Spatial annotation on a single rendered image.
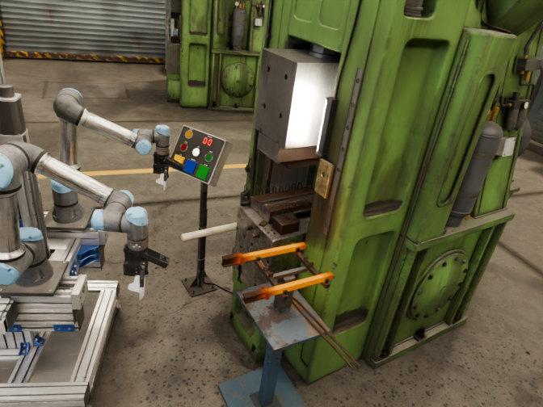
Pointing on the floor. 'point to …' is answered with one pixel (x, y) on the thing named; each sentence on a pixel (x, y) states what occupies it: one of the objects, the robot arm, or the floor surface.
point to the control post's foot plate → (198, 286)
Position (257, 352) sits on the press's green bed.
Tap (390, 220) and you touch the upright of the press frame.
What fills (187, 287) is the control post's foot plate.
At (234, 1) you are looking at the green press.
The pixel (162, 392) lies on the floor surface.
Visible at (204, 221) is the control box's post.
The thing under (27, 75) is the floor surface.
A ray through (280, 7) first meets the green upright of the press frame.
